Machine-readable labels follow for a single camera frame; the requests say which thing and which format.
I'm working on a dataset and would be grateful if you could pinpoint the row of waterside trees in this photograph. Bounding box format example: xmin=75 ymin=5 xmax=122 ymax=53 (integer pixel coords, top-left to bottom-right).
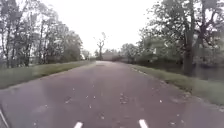
xmin=120 ymin=0 xmax=224 ymax=69

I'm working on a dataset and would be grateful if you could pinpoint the reddish grey asphalt path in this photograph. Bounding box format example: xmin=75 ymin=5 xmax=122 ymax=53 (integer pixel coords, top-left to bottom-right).
xmin=0 ymin=60 xmax=224 ymax=128

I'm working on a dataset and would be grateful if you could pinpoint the large tree trunk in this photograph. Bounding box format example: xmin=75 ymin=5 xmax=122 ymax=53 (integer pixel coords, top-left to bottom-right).
xmin=181 ymin=0 xmax=198 ymax=77

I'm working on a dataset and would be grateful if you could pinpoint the robot's own part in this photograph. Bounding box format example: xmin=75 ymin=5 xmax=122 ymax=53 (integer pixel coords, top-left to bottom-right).
xmin=138 ymin=118 xmax=149 ymax=128
xmin=73 ymin=121 xmax=84 ymax=128

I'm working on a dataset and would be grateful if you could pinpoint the grass verge beside water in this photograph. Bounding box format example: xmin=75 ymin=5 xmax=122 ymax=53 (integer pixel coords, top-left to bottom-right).
xmin=129 ymin=63 xmax=224 ymax=107

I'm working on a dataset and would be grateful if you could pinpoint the row of leafy trees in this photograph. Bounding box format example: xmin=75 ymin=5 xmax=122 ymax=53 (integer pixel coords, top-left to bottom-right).
xmin=0 ymin=0 xmax=92 ymax=70

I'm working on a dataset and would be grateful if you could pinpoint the bare branched tree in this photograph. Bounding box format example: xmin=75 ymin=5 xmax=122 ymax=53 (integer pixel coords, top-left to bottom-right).
xmin=94 ymin=32 xmax=108 ymax=61

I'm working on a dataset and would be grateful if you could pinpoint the grass verge with trees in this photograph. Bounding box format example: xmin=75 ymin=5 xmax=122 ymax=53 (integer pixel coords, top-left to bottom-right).
xmin=0 ymin=59 xmax=97 ymax=90

